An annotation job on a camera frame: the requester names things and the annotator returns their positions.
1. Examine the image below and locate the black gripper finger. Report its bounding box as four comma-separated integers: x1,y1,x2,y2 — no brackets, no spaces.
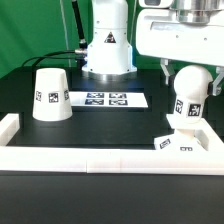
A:
208,67,224,96
160,58,175,85

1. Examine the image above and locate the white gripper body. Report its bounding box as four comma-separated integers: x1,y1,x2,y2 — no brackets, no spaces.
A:
136,0,224,66

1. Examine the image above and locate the white lamp bulb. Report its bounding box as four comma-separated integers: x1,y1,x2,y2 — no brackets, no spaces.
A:
174,65,213,123

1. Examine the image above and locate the white lamp base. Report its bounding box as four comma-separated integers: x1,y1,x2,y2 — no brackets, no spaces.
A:
153,114,206,152

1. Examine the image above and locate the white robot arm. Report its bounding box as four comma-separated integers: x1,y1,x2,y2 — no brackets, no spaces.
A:
83,0,224,96

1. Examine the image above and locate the white lamp shade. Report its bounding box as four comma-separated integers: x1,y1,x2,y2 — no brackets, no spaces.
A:
33,68,72,121

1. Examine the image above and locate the white marker sheet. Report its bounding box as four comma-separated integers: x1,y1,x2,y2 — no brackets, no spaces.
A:
69,91,148,108

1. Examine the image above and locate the white U-shaped fence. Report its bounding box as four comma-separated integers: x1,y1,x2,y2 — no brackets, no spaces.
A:
0,113,224,175

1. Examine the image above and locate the black cable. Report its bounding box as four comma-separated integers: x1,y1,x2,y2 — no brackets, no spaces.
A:
21,49,88,68

